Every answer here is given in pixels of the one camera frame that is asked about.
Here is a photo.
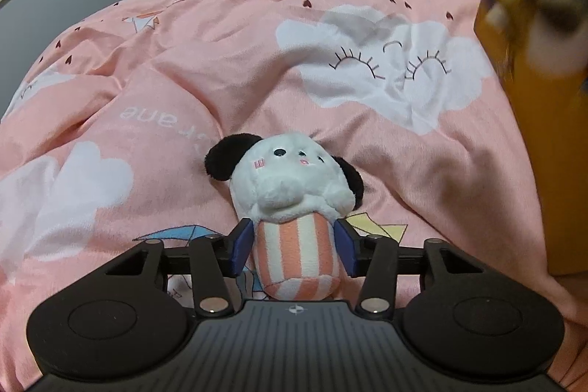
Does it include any pink cloud printed blanket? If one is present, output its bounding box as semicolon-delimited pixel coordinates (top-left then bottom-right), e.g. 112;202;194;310
0;0;588;392

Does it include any orange cardboard box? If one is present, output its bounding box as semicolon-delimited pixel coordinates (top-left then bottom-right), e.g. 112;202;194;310
473;0;588;279

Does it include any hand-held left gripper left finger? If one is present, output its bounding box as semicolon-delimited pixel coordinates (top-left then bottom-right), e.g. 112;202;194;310
105;220;254;319

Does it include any white hand cream tube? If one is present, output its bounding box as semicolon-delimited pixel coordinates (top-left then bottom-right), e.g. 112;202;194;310
528;0;588;73

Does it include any white plush toy striped body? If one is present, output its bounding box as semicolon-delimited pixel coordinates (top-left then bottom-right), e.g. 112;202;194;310
204;133;366;302

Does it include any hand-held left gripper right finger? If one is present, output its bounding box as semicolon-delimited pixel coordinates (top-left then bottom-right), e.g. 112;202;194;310
333;218;488;319

